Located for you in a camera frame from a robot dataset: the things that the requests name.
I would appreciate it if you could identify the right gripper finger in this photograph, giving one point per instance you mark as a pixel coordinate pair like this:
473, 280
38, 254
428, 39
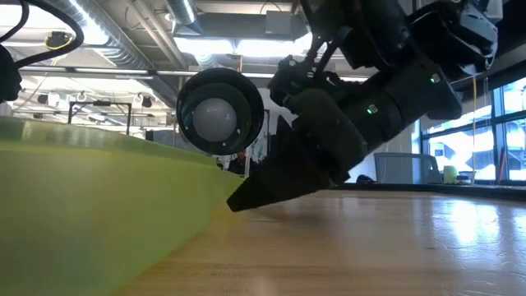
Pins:
283, 187
287, 152

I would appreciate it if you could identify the yellow-green plastic supply box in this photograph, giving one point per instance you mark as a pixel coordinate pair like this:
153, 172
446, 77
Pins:
90, 214

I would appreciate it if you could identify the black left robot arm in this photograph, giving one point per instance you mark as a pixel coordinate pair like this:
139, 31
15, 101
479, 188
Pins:
8, 74

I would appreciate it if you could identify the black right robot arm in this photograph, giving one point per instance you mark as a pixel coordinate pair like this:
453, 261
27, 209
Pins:
411, 61

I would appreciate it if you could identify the grey ceiling box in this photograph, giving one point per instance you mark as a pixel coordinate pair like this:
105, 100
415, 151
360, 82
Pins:
279, 22

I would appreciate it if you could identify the person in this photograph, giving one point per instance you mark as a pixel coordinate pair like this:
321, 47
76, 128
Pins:
238, 164

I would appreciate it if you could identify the black dome object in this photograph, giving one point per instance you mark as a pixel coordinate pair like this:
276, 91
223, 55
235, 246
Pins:
365, 179

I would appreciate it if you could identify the black lamp with white bulb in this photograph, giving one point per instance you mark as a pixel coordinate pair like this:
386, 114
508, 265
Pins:
213, 119

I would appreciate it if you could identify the translucent grey tub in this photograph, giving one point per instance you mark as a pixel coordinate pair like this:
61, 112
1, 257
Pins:
407, 168

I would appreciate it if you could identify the grey partition panel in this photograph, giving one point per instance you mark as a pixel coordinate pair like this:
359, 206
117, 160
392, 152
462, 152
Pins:
164, 137

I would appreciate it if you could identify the yellow-green bottle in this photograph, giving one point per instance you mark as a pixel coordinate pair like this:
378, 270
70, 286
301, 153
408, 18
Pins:
450, 174

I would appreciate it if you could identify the long ceiling light bar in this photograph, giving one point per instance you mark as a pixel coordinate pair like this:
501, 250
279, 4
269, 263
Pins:
123, 72

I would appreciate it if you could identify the small spiral ventilation duct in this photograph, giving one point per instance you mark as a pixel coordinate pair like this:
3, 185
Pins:
183, 10

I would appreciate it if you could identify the large spiral ventilation duct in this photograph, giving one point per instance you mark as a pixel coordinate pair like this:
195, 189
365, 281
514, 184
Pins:
127, 53

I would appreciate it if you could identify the black metal frame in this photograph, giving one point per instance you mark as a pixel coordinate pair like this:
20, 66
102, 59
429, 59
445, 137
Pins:
98, 103

